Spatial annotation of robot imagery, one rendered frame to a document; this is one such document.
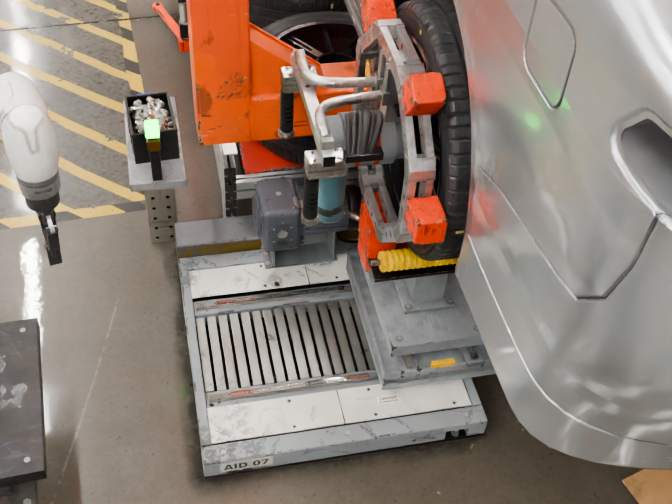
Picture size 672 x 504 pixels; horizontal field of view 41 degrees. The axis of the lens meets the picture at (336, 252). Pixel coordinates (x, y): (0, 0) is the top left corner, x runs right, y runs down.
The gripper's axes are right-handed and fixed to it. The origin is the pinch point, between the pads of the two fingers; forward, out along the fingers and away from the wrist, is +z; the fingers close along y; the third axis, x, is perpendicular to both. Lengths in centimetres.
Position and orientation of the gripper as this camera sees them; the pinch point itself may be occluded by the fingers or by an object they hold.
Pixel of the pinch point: (53, 252)
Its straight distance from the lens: 224.4
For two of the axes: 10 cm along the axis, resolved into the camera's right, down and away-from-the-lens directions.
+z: -0.9, 6.9, 7.2
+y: 4.5, 6.7, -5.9
